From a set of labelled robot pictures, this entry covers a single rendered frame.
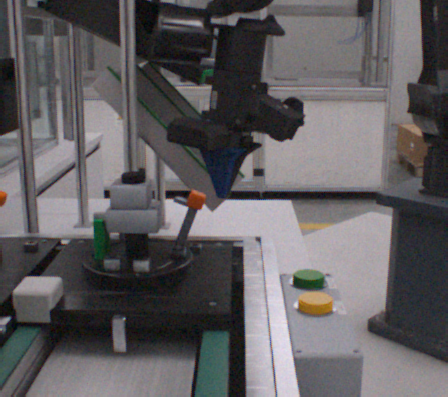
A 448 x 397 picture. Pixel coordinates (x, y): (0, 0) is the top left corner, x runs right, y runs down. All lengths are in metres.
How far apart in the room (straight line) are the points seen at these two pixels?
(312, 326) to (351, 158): 4.20
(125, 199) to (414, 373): 0.41
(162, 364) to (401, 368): 0.30
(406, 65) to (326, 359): 8.97
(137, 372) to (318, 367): 0.19
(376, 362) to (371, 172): 4.12
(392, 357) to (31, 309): 0.45
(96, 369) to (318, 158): 4.20
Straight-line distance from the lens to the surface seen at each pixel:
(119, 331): 0.66
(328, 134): 4.75
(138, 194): 0.72
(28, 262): 0.82
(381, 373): 0.78
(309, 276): 0.74
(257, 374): 0.56
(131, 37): 0.91
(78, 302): 0.69
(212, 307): 0.66
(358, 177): 4.86
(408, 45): 9.49
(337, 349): 0.61
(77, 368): 0.67
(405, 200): 0.78
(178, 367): 0.66
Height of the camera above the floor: 1.25
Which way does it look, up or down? 13 degrees down
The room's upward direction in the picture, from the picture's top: straight up
